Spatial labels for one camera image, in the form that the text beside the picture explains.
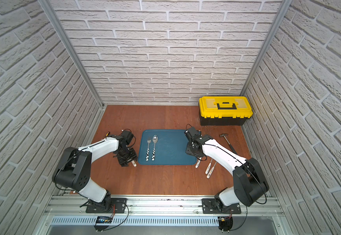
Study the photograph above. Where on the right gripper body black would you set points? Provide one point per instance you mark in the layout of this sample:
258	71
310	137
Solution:
190	151

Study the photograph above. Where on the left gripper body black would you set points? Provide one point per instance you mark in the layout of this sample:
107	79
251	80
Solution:
126	157

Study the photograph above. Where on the fork plain white handle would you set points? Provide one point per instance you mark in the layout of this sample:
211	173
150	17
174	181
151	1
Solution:
198	163

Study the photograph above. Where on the fork cow pattern handle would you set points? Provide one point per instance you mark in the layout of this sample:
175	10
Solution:
148	148

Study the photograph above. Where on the spoon plain white handle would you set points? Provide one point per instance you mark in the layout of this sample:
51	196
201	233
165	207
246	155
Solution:
211	170

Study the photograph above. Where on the spoon cow pattern handle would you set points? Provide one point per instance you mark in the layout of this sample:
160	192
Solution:
155	140

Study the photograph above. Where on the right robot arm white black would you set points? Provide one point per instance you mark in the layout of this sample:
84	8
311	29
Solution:
250	184

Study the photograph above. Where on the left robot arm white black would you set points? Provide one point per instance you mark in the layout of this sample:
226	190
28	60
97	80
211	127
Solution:
74	167

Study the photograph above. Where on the teal plastic tray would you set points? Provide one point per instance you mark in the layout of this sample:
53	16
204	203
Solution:
170	148

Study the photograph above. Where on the yellow black toolbox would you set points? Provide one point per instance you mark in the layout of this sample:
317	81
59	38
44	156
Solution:
224	111

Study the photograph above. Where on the left controller board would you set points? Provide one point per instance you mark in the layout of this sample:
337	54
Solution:
102	223

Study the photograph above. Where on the controller board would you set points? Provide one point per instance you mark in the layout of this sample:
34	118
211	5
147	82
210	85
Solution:
102	223
225	224

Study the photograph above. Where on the right controller board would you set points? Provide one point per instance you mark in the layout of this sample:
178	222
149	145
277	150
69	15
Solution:
225	224

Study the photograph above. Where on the hammer black handle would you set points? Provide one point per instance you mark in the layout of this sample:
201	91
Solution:
224	135

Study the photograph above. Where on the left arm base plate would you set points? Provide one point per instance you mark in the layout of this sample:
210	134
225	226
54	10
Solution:
107	206

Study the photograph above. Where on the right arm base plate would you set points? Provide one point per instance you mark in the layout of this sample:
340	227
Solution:
213	206

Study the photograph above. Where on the aluminium frame rail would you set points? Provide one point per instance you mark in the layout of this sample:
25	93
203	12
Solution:
164	205

